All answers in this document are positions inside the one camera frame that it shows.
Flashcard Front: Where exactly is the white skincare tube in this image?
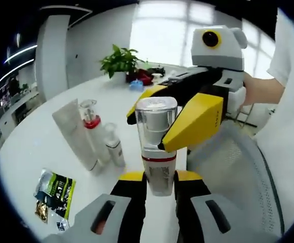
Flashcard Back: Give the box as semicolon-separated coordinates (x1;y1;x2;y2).
52;99;100;176

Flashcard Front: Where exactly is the ceiling light strip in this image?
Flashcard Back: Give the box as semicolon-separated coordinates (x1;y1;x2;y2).
0;59;35;84
4;45;38;64

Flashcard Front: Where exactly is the green black skincare packet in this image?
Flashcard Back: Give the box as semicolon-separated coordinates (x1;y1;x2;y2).
33;169;76;220

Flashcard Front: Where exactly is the tall red-collar skincare bottle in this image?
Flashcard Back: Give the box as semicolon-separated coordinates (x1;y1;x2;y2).
78;99;111;167

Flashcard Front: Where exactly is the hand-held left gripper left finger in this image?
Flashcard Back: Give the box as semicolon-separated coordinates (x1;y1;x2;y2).
68;172;147;243

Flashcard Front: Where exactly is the red cloth bundle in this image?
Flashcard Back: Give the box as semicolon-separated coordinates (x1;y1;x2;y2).
125;67;154;86

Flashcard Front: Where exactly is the silver skincare bottle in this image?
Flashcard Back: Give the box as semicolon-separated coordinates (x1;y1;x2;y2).
135;97;179;197

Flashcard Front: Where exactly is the potted green plant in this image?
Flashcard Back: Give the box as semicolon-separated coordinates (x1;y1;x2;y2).
99;44;145;82

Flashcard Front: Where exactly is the dark tabletop device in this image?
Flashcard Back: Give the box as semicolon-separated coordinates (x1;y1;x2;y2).
146;66;165;76

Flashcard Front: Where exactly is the clear skincare sachet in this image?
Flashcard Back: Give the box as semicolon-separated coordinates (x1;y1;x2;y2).
52;215;70;232

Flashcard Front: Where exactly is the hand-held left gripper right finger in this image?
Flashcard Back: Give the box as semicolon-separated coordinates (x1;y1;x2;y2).
174;171;241;243

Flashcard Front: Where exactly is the gold skincare sachet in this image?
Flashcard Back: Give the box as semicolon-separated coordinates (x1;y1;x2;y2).
34;199;49;224

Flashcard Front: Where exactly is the small white skincare bottle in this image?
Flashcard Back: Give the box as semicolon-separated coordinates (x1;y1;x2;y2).
103;123;127;168

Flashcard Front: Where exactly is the person's white shirt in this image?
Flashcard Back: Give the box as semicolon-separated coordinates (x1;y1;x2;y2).
253;7;294;228

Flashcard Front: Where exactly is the blue crumpled cloth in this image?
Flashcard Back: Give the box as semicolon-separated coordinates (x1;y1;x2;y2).
129;78;145;91

